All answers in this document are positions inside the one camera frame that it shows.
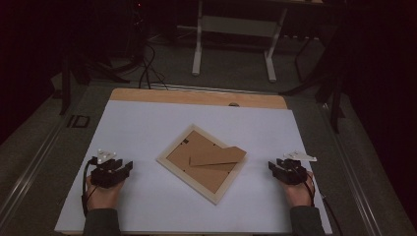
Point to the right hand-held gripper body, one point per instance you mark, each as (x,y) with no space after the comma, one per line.
(293,173)

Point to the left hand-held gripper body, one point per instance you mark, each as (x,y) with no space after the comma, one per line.
(104,177)

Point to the wooden photo frame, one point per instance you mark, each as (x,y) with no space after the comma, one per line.
(203,164)

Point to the person's left hand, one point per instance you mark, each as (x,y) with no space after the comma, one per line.
(103,196)

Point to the person's right hand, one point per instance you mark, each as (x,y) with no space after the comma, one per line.
(298,195)

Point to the white table mat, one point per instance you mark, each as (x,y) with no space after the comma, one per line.
(157,203)

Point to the black metal stand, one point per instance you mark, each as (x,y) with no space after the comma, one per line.
(67,82)
(334,98)

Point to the black rectangular floor bracket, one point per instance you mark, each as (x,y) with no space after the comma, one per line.
(78,121)

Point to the metal floor rail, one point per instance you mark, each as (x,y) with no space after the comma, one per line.
(350,170)
(29,170)

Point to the white metal desk frame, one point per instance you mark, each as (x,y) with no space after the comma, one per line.
(237,26)

